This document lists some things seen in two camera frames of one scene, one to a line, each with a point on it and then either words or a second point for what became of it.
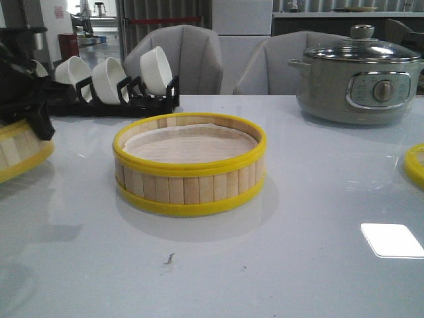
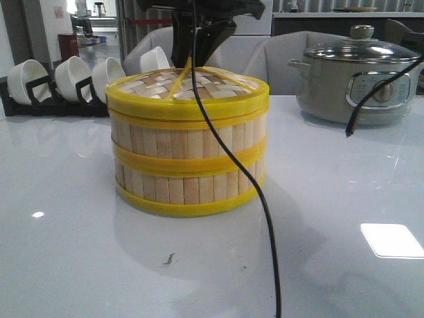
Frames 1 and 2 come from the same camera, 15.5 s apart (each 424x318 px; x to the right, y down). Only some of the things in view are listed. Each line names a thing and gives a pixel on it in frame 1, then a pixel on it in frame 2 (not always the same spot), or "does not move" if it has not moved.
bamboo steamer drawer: [20, 149] → [179, 141]
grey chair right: [266, 69] does not move
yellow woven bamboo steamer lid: [414, 164] → [171, 93]
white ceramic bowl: [73, 71] does not move
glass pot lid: [362, 48] does not move
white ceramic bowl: [156, 71] does not move
